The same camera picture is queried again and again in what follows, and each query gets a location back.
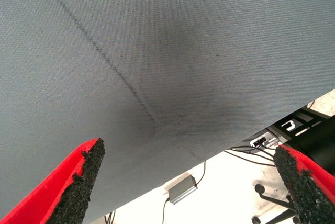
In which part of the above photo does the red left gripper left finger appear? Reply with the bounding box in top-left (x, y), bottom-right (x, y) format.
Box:
top-left (0, 138), bottom-right (106, 224)

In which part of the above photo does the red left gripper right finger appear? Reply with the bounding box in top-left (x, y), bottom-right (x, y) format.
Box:
top-left (273, 144), bottom-right (335, 224)

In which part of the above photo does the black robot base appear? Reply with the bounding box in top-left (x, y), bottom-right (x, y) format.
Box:
top-left (266, 105), bottom-right (335, 175)

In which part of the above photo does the black office chair base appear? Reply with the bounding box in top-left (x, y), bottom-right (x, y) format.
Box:
top-left (251, 184), bottom-right (302, 224)

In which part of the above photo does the white power strip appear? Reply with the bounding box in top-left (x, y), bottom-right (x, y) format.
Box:
top-left (250, 132), bottom-right (280, 148)

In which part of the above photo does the grey metal adapter box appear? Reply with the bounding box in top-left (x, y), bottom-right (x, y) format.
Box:
top-left (167, 173), bottom-right (199, 206)

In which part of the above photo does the dark grey table cloth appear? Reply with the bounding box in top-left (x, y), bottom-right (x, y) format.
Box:
top-left (0, 0), bottom-right (335, 224)

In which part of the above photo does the thin black adapter cable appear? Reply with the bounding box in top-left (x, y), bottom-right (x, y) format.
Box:
top-left (161, 197), bottom-right (170, 224)
top-left (195, 160), bottom-right (207, 185)

